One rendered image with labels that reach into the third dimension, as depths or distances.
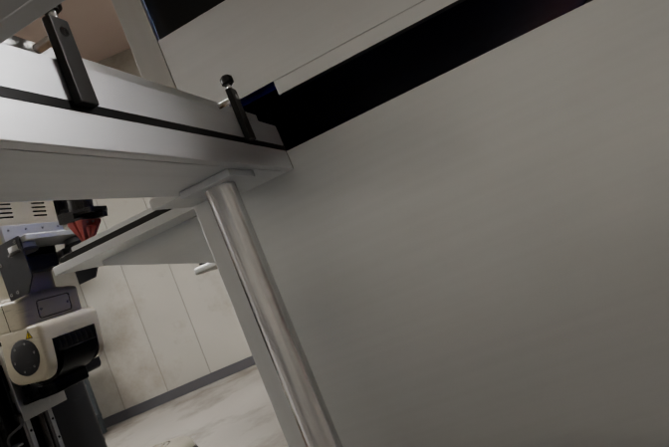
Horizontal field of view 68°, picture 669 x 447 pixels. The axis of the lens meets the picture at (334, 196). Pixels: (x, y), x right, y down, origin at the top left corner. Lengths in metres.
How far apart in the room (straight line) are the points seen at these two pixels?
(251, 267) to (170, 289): 3.91
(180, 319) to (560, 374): 3.98
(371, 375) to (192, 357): 3.78
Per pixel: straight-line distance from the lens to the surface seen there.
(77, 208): 1.38
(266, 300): 0.77
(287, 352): 0.78
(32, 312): 1.72
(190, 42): 1.10
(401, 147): 0.92
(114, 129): 0.55
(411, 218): 0.91
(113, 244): 1.20
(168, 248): 1.22
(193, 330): 4.65
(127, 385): 4.94
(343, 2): 1.00
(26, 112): 0.47
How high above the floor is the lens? 0.68
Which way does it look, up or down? 5 degrees up
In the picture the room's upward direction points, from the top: 23 degrees counter-clockwise
